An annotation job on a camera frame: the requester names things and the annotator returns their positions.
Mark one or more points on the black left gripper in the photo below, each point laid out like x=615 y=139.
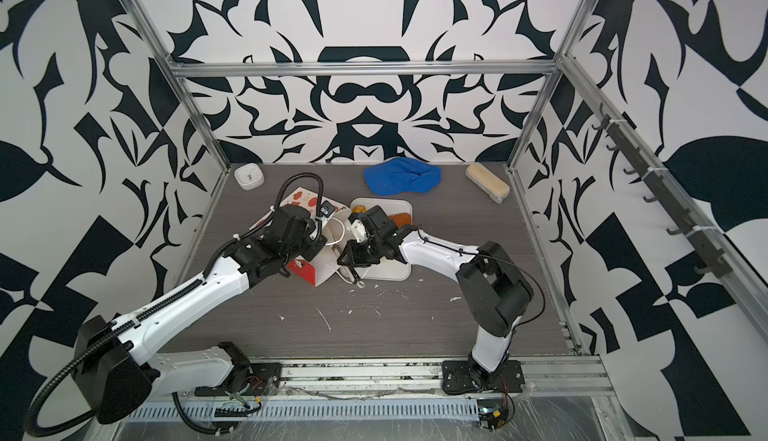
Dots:
x=316 y=245

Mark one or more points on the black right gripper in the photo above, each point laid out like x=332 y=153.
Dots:
x=355 y=256

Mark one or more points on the white red paper bag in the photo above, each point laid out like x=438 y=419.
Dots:
x=336 y=231

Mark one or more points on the orange fake baguette bread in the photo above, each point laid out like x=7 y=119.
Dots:
x=401 y=219

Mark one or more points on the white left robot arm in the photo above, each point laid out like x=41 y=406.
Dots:
x=119 y=364

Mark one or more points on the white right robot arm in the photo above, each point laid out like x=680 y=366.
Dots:
x=494 y=288

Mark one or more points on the white plastic tray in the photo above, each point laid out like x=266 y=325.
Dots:
x=386 y=270

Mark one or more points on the blue cloth cap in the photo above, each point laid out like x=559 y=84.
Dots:
x=402 y=175

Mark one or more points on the white square analog clock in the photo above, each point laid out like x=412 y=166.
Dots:
x=249 y=176

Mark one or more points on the beige sponge block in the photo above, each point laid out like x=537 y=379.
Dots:
x=493 y=186

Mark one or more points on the green circuit board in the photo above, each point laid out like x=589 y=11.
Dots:
x=493 y=414

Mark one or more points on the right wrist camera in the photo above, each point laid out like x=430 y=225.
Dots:
x=358 y=230

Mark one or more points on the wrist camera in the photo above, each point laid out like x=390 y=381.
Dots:
x=327 y=209
x=358 y=230

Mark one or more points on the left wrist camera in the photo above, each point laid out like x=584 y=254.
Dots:
x=327 y=209

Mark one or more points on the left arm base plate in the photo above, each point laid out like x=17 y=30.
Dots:
x=261 y=378

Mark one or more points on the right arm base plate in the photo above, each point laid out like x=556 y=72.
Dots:
x=467 y=376

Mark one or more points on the white slotted cable duct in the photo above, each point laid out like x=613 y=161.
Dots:
x=460 y=409

